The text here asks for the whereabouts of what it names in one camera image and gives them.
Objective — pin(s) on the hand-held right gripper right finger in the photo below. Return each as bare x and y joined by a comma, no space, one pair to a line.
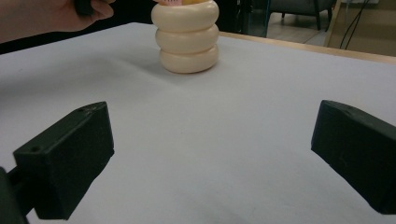
358,155

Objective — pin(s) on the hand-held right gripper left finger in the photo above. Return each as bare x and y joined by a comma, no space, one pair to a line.
65,161

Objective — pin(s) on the cream ribbed cup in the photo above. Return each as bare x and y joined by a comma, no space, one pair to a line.
186,40

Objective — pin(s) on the white table mat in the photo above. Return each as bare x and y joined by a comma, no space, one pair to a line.
193,140

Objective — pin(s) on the light wooden furniture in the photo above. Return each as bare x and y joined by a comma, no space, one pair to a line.
379,28

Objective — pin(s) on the dark chair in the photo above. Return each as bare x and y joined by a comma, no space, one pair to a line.
299,7

